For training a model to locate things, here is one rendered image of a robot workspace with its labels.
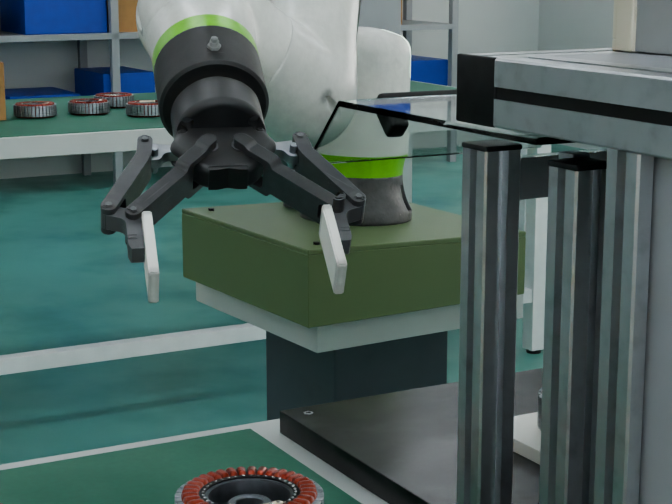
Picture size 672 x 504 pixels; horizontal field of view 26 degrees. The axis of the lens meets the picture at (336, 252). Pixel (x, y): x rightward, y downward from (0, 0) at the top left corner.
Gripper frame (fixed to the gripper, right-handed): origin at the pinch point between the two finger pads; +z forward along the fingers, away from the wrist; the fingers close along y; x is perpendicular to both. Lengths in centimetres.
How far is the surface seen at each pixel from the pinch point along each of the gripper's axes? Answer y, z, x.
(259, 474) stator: -1.3, 5.1, -16.4
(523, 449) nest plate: -24.0, 2.5, -18.9
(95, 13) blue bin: -14, -548, -320
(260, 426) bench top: -4.7, -12.4, -30.6
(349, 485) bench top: -9.7, 2.0, -22.4
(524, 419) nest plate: -26.1, -3.0, -21.4
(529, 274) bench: -126, -224, -209
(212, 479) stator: 2.4, 5.6, -16.1
